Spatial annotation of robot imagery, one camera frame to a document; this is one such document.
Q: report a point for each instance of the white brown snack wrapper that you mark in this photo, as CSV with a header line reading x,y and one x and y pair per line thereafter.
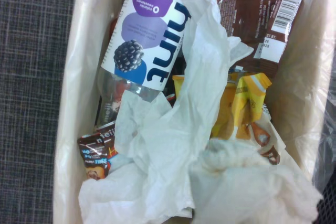
x,y
265,140

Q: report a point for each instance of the beige plastic trash bin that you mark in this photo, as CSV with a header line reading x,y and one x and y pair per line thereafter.
x,y
71,103

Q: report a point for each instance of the purple label hint bottle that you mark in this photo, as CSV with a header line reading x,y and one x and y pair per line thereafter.
x,y
141,37

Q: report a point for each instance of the brown meiji snack wrapper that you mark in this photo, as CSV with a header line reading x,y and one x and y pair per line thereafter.
x,y
92,155

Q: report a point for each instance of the brown candy wrapper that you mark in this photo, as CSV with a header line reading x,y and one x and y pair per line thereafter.
x,y
249,11

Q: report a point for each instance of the large crumpled white paper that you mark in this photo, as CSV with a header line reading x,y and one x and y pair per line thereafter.
x,y
168,129

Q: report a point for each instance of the clear plastic bin liner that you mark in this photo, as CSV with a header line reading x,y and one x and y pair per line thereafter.
x,y
315,103

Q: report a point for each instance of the white tissue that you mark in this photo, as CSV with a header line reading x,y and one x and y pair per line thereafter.
x,y
249,190

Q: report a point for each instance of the yellow snack wrapper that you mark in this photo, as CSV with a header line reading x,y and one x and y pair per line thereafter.
x,y
249,98

